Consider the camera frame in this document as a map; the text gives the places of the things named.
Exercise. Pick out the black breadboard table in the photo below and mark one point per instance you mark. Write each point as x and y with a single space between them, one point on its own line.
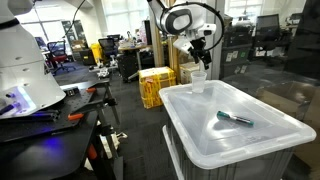
40 146

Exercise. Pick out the grey translucent storage bin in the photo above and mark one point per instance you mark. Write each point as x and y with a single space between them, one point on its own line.
233 170

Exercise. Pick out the low black cabinet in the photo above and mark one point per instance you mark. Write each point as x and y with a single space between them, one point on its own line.
87 56

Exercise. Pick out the white power strip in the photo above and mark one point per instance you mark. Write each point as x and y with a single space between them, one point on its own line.
111 140

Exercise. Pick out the yellow bin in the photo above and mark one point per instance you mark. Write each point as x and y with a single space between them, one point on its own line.
96 53

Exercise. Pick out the round wooden desk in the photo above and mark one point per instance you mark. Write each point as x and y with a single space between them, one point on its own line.
133 53

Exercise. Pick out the red black office chair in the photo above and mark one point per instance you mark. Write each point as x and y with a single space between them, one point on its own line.
58 55

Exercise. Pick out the black storage cabinet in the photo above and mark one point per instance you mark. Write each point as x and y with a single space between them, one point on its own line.
236 53

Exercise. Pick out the black mesh office chair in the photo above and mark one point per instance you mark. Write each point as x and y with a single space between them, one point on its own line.
266 28

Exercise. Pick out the large open cardboard box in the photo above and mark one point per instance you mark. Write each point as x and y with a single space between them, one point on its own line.
286 96

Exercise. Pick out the teal white marker pen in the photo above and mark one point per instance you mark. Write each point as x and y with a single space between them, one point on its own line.
235 118

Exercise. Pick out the small closed cardboard box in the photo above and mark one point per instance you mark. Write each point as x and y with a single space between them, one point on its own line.
188 71

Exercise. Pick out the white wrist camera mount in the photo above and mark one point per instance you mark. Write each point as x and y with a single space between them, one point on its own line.
181 45

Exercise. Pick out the clear plastic measuring cup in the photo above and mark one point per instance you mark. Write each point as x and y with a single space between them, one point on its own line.
198 81

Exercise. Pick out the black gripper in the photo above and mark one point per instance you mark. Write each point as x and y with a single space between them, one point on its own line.
197 45

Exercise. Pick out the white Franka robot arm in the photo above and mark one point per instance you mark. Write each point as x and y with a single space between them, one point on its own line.
26 66

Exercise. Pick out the large clear bin lid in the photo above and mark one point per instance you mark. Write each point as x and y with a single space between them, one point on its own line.
233 140

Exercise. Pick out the small white floor robot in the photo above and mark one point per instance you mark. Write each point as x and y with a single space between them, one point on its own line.
103 71

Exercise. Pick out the yellow plastic crate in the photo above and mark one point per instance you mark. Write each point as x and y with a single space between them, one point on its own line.
156 86

